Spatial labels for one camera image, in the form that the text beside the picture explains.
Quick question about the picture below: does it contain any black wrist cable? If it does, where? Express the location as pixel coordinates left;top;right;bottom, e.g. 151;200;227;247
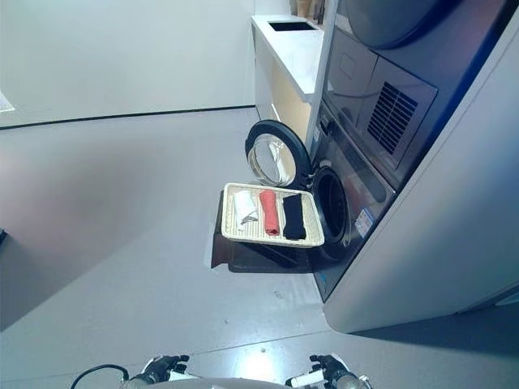
70;365;130;389

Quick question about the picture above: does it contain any red folded cloth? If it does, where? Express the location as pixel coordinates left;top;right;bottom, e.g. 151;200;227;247
259;190;281;237

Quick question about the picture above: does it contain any black folded cloth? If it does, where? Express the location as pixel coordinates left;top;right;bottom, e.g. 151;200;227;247
281;193;308;240

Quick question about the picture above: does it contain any grey washing machine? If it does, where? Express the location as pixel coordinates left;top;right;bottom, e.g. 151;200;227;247
308;0;519;336

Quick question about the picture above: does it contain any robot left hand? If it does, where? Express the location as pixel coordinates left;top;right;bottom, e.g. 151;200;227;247
139;354;191;384

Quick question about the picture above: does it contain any dark brown stool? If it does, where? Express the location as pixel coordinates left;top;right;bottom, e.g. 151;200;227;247
209;190;321;275

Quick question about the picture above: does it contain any white wicker basket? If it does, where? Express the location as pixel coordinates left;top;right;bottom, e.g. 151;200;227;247
221;182;327;248

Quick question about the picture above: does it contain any white folded cloth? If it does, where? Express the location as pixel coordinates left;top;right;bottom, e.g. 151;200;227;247
232;190;260;224

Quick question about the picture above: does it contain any round washing machine door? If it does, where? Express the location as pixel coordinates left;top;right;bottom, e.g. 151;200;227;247
244;119;312;190

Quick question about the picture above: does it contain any white counter cabinet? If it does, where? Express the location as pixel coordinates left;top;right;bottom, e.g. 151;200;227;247
250;14;325;152

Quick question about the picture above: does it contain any grey robot torso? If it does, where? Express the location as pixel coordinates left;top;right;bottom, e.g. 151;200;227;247
145;376;309;389

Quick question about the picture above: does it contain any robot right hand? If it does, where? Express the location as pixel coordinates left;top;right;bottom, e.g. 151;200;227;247
285;353;352;387

